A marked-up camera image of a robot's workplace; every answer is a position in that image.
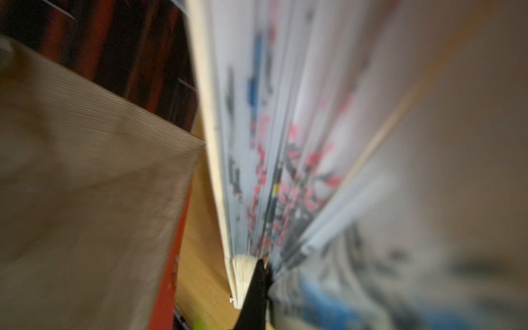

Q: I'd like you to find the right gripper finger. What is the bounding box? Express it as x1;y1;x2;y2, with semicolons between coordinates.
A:
234;259;270;330

